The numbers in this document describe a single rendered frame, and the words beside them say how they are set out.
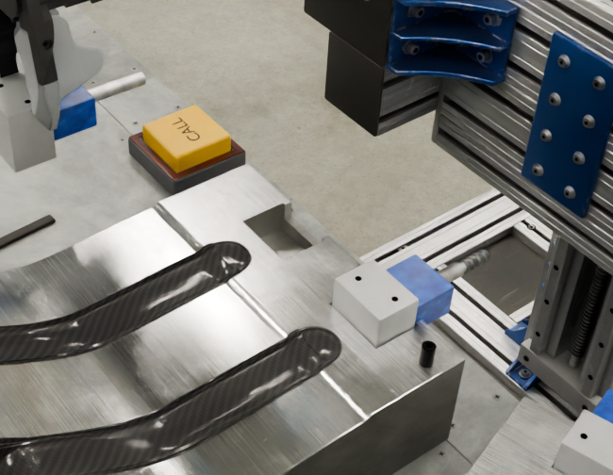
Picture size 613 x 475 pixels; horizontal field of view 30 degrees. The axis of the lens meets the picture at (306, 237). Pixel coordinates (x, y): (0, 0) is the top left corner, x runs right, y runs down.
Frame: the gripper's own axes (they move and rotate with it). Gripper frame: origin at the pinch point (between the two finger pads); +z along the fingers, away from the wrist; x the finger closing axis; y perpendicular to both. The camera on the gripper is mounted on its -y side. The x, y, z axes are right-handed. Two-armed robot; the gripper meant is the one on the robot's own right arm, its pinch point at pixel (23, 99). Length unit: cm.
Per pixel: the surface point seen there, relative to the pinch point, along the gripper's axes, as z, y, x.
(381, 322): 3.6, 10.0, -31.7
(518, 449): 9.5, 14.1, -42.1
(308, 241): 7.6, 13.7, -19.2
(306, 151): 95, 92, 76
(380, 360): 6.0, 9.3, -32.8
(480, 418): 15.0, 17.6, -36.1
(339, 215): 95, 85, 56
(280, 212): 7.0, 13.5, -15.7
